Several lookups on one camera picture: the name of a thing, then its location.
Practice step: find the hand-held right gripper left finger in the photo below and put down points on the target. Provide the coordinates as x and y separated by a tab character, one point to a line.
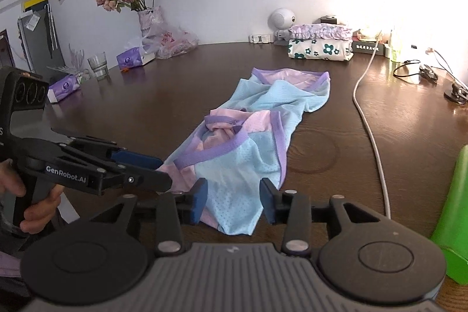
199	202

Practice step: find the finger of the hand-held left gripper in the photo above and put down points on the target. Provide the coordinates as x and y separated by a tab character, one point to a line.
146	180
139	159

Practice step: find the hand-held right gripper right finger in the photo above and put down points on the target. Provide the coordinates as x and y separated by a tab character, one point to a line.
267	202

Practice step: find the pink and blue tank top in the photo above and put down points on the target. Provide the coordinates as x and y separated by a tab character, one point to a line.
248	151

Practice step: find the person's left hand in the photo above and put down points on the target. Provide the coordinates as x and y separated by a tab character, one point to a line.
40	213

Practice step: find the small purple tissue pack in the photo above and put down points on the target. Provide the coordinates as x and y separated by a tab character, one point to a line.
64	87

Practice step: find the dark door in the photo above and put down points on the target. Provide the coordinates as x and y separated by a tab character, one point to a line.
7	49

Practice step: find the grey refrigerator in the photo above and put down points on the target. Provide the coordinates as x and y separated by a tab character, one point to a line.
40	45

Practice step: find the white feathery ornament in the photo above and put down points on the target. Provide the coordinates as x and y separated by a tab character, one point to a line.
76	58

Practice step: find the clear drinking glass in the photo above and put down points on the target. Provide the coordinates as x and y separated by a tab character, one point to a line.
98	67

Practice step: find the large purple tissue pack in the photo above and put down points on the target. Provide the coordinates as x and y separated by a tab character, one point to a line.
129	58

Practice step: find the clear plastic bag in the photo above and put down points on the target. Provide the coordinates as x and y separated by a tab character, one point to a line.
175	41

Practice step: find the person's clothing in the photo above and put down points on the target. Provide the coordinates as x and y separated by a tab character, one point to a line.
9	266

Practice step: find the yellow item on refrigerator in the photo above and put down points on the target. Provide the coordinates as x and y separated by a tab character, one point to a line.
34	2

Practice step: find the patterned flower vase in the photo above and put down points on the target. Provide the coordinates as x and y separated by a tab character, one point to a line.
150	21

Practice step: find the folded white floral cloth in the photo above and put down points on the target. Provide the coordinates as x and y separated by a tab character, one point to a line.
320	49

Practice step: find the folded purple ruffled cloth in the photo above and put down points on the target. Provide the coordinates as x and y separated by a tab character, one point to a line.
320	32

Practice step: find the white round speaker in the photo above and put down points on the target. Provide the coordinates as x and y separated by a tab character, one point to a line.
281	19

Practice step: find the black book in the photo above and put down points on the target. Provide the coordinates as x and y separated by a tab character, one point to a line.
367	48

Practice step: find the green plastic object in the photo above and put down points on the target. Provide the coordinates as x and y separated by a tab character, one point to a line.
453	224

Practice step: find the small grey box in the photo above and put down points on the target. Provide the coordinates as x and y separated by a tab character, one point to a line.
329	20

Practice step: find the yellow box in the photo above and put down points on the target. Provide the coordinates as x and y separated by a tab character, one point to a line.
369	33

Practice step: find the green bottle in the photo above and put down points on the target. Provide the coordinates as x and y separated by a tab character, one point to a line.
395	49

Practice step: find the black phone holder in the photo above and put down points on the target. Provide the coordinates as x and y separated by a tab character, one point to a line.
455	92

